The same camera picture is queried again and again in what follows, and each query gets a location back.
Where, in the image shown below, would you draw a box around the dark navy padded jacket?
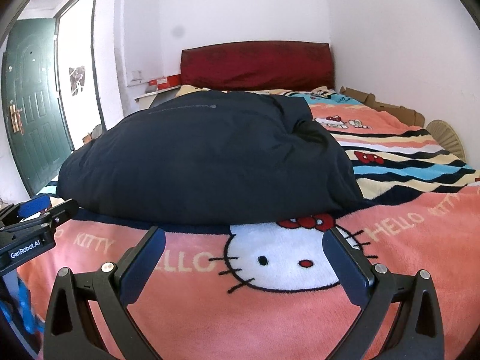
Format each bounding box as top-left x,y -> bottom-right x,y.
57,90 -> 363,225

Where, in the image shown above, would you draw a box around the red white box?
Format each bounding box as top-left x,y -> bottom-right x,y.
148,75 -> 182,90

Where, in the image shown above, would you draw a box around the dark red headboard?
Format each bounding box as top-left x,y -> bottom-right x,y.
180,41 -> 335,91

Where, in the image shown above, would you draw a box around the pink Hello Kitty blanket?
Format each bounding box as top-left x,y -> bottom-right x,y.
19,92 -> 479,359

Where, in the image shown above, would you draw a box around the blue white patterned cloth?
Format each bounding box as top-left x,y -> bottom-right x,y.
1,271 -> 45,353

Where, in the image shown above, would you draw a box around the white framed window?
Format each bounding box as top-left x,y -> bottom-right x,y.
55,0 -> 104,150

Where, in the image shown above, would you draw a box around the green metal door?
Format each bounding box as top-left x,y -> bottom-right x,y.
1,19 -> 73,196

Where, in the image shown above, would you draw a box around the white wall switch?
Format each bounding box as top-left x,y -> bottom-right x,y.
130,70 -> 143,82

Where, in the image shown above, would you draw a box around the beige round fan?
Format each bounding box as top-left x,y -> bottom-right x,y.
426,119 -> 467,162

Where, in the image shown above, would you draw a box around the white bedside shelf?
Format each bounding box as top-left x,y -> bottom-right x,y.
135,85 -> 181,110

